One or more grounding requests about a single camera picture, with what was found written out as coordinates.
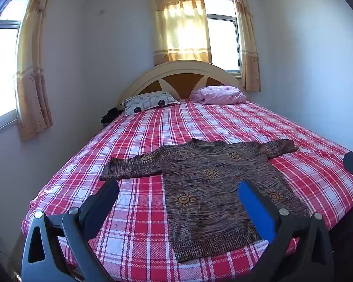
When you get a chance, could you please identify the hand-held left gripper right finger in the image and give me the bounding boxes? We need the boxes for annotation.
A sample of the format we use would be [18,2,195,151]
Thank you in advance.
[238,180,335,282]

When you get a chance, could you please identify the side wall window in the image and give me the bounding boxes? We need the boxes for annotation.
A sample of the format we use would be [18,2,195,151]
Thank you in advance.
[0,0,22,137]

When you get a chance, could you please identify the white patterned pillow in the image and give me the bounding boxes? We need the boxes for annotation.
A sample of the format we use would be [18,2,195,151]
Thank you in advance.
[120,92,181,116]

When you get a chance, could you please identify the dark cloth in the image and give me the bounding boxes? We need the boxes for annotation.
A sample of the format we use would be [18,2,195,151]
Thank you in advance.
[101,107,124,124]

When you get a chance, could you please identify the window behind headboard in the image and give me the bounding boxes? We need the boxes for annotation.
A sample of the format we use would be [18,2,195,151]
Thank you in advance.
[202,0,242,77]

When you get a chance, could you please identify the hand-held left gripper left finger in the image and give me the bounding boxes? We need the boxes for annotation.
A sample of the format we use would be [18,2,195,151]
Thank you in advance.
[22,179,119,282]

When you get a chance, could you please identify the bed with red plaid sheet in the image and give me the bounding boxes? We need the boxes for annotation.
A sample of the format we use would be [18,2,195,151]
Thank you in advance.
[21,98,353,282]

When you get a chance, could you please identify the narrow yellow curtain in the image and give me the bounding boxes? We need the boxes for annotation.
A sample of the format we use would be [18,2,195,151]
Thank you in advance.
[231,0,261,92]

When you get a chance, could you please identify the wide yellow curtain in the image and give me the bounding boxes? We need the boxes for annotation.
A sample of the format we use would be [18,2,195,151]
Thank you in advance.
[150,0,213,67]

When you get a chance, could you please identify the pink pillow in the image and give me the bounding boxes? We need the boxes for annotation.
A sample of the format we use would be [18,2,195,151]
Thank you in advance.
[191,85,248,105]

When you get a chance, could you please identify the brown knitted sweater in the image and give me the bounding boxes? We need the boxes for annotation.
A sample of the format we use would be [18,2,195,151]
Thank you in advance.
[99,138,311,263]

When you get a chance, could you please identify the long yellow curtain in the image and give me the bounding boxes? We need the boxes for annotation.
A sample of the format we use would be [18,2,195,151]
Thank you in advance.
[15,0,55,141]

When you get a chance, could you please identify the cream and wood headboard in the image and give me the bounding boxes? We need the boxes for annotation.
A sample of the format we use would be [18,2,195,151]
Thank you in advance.
[118,60,246,109]

